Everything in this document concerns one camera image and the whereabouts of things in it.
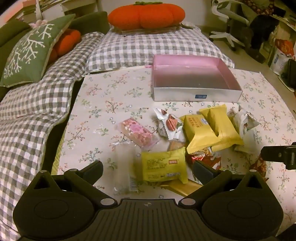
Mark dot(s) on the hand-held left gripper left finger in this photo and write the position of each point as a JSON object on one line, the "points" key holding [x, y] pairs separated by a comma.
{"points": [[93, 169]]}

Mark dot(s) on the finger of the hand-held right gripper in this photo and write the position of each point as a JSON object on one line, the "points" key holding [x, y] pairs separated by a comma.
{"points": [[274, 154]]}

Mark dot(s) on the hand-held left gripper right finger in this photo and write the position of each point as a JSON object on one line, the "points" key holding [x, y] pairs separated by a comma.
{"points": [[202, 172]]}

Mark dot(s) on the red snack packet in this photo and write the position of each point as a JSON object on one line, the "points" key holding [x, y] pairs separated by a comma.
{"points": [[209, 160]]}

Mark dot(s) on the gold snack packet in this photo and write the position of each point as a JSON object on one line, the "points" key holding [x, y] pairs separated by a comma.
{"points": [[182, 187]]}

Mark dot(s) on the yellow orange-print snack packet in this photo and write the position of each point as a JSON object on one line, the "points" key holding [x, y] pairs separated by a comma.
{"points": [[196, 134]]}

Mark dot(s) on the yellow-green snack packet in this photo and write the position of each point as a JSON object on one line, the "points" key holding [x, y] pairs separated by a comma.
{"points": [[161, 165]]}

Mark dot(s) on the white grey snack packet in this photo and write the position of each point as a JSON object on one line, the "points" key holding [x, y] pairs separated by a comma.
{"points": [[242, 122]]}

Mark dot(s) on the plain yellow snack packet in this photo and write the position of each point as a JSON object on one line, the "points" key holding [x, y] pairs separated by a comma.
{"points": [[224, 127]]}

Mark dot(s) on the large white nut-print packet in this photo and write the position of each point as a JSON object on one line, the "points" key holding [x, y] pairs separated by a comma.
{"points": [[172, 126]]}

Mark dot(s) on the pink cake snack packet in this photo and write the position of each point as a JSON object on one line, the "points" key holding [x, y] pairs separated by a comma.
{"points": [[136, 132]]}

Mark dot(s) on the pink cardboard box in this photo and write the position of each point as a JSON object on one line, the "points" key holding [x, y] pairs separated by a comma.
{"points": [[189, 71]]}

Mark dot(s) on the clear long snack packet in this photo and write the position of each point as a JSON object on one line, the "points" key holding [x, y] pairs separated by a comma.
{"points": [[123, 166]]}

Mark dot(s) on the floral tablecloth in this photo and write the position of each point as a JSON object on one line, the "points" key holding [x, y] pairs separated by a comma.
{"points": [[104, 104]]}

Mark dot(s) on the grey white checked blanket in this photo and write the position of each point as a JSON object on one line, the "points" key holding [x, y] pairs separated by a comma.
{"points": [[129, 46], [30, 115]]}

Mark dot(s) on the black bag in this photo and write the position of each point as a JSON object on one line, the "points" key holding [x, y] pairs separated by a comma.
{"points": [[289, 71]]}

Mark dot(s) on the orange and white bag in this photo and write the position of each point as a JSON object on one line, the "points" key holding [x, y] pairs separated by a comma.
{"points": [[281, 53]]}

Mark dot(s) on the black garment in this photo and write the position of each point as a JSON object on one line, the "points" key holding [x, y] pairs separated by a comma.
{"points": [[261, 32]]}

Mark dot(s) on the white office chair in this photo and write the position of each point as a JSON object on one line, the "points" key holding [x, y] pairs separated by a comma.
{"points": [[226, 34]]}

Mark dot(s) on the small orange pumpkin cushion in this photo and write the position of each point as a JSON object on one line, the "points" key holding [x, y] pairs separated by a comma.
{"points": [[67, 41]]}

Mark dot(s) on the white bookshelf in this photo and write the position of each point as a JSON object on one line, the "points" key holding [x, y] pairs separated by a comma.
{"points": [[285, 22]]}

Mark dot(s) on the green snowflake pillow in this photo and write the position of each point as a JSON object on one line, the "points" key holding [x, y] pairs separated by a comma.
{"points": [[30, 51]]}

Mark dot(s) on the brown floral garment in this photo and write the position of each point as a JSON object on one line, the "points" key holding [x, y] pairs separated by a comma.
{"points": [[259, 7]]}

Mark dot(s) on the green sofa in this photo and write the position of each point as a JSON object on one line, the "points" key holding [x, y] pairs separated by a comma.
{"points": [[92, 20]]}

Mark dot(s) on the pink plush flower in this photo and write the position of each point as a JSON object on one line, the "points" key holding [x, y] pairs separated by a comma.
{"points": [[38, 23]]}

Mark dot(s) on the large orange pumpkin cushion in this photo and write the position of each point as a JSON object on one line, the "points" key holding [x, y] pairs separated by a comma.
{"points": [[145, 14]]}

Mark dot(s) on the white cabinet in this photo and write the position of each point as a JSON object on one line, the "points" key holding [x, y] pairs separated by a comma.
{"points": [[57, 8]]}

